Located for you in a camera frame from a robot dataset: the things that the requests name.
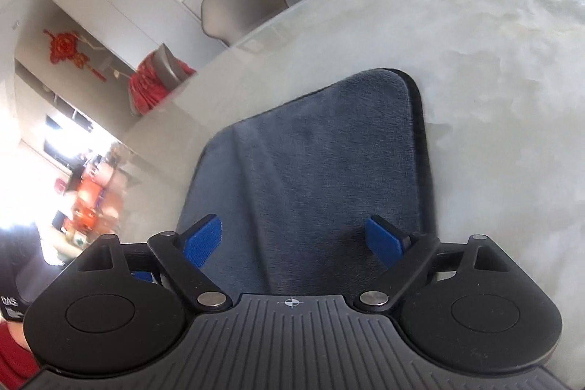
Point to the red knot wall decoration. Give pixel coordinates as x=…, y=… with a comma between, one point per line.
x=65, y=47

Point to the orange object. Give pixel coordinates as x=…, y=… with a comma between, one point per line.
x=97, y=198

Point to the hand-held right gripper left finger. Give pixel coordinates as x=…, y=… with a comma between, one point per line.
x=204, y=240

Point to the beige dining chair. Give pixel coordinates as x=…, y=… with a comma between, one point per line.
x=247, y=4

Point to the dark grey towel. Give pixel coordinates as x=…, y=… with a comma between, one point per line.
x=315, y=170

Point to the grey chair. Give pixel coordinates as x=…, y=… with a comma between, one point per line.
x=165, y=68

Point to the red cloth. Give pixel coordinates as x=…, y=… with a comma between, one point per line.
x=142, y=90

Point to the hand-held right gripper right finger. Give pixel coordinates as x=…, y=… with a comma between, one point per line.
x=383, y=241

